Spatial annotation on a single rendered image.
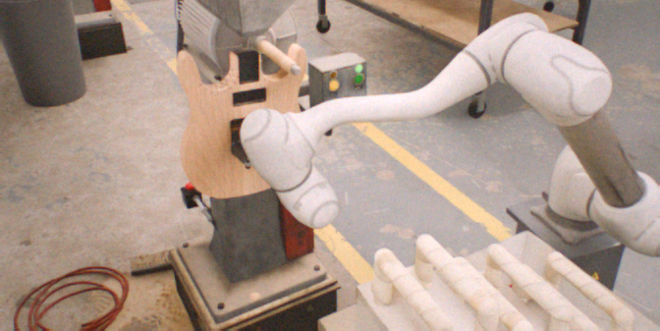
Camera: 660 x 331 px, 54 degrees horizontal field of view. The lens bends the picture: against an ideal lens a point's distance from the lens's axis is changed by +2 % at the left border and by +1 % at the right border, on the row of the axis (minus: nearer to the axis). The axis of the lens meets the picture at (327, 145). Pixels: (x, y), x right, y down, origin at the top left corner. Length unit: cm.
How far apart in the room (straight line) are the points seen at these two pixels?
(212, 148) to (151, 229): 160
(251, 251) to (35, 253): 124
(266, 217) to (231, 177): 61
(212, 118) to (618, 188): 99
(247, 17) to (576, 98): 70
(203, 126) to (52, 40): 286
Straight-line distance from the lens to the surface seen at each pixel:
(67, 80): 451
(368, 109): 133
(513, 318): 110
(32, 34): 435
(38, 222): 345
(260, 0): 142
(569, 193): 192
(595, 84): 133
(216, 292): 236
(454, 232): 308
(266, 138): 123
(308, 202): 131
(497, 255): 121
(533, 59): 135
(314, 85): 197
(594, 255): 199
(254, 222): 227
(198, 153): 163
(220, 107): 159
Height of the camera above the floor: 190
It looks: 31 degrees down
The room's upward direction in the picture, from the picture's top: 1 degrees counter-clockwise
